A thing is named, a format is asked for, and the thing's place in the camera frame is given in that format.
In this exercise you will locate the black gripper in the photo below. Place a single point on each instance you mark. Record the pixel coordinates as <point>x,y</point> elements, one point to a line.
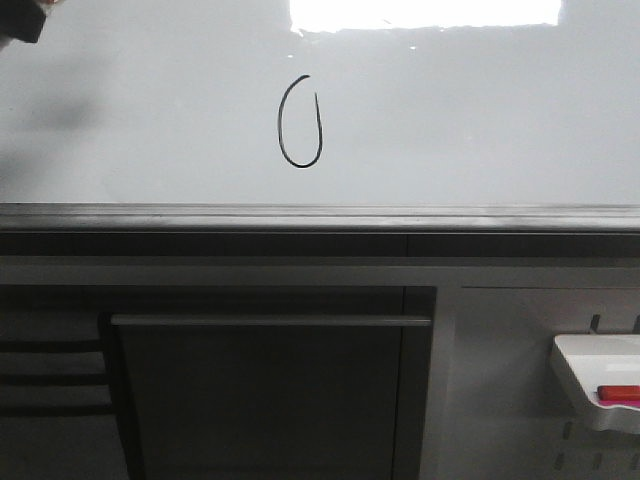
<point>23,20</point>

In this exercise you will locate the dark slatted rack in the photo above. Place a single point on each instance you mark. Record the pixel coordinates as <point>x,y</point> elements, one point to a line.
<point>52,366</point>

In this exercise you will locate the white plastic tray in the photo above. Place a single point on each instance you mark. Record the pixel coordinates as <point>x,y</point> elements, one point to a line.
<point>585,362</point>

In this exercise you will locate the red eraser block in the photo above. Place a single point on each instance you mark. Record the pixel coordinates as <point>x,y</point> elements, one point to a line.
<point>618,393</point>

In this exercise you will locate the white whiteboard with aluminium frame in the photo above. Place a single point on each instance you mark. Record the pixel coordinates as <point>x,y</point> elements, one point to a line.
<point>385,115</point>

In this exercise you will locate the dark cabinet door with handle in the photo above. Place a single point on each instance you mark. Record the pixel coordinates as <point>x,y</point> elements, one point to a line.
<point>270,382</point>

